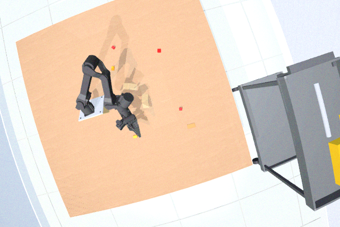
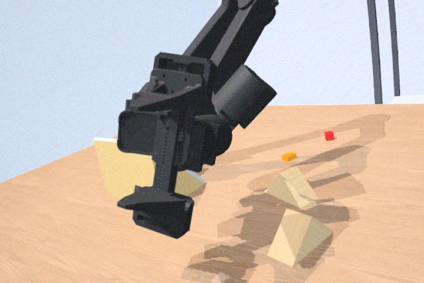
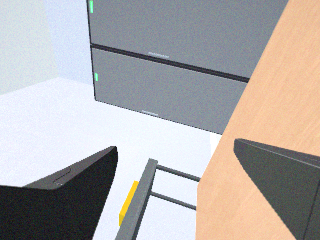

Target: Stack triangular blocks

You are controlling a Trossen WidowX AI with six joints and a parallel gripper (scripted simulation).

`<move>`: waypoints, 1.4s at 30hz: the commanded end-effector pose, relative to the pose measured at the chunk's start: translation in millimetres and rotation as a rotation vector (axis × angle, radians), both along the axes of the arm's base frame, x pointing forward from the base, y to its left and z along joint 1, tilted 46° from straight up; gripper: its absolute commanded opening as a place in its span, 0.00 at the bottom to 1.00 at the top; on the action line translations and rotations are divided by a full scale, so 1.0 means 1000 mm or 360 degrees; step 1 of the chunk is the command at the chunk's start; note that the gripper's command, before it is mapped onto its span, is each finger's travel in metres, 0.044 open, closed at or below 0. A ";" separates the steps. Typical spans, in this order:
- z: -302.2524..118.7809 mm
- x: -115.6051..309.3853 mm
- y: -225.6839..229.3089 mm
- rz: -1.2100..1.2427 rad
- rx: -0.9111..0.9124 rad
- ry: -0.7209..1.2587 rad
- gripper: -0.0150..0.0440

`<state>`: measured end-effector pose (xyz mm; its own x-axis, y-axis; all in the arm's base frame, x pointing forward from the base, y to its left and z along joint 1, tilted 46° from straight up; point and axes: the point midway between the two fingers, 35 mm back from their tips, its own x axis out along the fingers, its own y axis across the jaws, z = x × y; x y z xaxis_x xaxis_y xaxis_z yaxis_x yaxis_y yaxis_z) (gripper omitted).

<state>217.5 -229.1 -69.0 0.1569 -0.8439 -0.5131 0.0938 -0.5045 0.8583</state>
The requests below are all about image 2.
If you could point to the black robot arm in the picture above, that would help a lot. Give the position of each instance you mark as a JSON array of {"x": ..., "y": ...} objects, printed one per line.
[{"x": 239, "y": 93}]

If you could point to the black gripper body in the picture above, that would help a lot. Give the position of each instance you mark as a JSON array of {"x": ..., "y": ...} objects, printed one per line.
[{"x": 183, "y": 142}]

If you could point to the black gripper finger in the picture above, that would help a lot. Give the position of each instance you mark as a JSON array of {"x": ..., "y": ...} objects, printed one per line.
[
  {"x": 170, "y": 90},
  {"x": 155, "y": 205}
]

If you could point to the small red cube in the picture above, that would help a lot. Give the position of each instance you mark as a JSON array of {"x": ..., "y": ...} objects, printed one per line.
[{"x": 329, "y": 136}]

